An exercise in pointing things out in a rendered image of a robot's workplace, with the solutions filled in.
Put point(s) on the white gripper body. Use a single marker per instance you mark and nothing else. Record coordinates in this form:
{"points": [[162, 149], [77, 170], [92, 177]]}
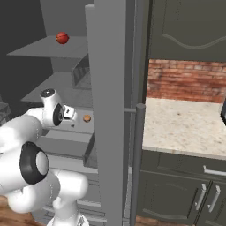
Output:
{"points": [[74, 115]]}

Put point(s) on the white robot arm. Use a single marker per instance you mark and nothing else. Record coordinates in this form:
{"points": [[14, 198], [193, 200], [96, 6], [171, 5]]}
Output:
{"points": [[17, 138]]}

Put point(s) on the grey fridge shelf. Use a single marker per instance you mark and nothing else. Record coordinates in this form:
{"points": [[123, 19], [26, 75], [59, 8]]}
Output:
{"points": [[50, 48], [67, 94], [82, 127]]}

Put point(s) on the grey fridge drawer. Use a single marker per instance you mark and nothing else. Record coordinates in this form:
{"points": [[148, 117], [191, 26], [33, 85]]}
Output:
{"points": [[67, 144]]}

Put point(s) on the grey fridge door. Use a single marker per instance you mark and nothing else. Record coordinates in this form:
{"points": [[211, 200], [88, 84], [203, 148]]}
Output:
{"points": [[107, 88]]}

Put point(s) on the clear fridge door bin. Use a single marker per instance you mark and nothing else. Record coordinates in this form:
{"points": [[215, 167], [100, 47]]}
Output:
{"points": [[91, 154]]}

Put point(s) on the grey fridge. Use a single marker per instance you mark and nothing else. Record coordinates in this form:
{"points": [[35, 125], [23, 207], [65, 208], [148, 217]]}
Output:
{"points": [[26, 23]]}

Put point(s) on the dark green drawer front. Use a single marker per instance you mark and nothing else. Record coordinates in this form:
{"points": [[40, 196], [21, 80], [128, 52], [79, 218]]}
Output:
{"points": [[176, 166]]}

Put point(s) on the orange round food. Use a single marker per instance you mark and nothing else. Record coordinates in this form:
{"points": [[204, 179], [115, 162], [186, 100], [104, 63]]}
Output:
{"points": [[86, 118]]}

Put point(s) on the red apple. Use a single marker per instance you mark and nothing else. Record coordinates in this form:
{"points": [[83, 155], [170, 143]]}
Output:
{"points": [[62, 38]]}

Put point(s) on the black appliance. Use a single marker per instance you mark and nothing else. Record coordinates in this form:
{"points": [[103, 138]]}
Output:
{"points": [[224, 113]]}

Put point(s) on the dark green wall cupboard door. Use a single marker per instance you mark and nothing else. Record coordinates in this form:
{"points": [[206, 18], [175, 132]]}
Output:
{"points": [[188, 26]]}

